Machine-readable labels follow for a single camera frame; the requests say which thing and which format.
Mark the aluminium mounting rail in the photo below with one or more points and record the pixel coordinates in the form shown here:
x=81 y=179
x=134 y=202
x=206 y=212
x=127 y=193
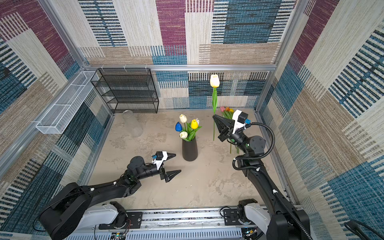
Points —
x=176 y=224

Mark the pale cream tulip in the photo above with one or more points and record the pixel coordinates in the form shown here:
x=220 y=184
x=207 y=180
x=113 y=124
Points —
x=184 y=136

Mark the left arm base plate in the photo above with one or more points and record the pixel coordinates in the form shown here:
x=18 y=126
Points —
x=129 y=220

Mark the orange cream tulip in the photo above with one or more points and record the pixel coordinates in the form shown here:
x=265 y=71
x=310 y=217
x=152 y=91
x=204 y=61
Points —
x=215 y=83

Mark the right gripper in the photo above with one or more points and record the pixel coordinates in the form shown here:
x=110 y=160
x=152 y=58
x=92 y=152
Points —
x=225 y=125

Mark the dark grey cylindrical vase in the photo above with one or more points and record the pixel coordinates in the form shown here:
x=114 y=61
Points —
x=190 y=150

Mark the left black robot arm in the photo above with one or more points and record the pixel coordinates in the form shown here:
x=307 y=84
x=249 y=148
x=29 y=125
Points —
x=76 y=207

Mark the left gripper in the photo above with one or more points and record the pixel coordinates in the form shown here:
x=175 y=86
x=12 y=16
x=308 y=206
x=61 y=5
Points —
x=168 y=177

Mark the white wire mesh basket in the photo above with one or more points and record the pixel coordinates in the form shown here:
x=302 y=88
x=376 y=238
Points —
x=61 y=113

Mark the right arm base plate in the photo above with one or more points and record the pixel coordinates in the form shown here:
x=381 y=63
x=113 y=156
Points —
x=233 y=217

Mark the clear glass vase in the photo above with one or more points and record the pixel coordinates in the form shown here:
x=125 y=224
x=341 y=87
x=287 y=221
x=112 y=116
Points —
x=132 y=123

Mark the blue tulip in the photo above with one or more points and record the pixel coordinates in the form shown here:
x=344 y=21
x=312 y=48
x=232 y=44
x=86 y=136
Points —
x=178 y=127

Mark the black wire shelf rack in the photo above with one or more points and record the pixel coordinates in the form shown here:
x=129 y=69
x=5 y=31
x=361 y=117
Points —
x=127 y=89

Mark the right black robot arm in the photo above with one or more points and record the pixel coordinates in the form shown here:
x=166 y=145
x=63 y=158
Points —
x=280 y=220

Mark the cream white tulip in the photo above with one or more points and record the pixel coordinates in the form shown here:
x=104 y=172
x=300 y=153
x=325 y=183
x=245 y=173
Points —
x=183 y=120

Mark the orange red tulip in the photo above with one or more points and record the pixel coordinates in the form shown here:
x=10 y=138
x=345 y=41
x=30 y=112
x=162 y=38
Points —
x=229 y=113

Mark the yellow tulip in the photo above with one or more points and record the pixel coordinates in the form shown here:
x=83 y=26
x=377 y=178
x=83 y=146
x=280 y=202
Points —
x=193 y=128

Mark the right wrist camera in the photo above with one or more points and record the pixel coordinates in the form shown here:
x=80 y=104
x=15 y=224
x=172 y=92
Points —
x=241 y=120

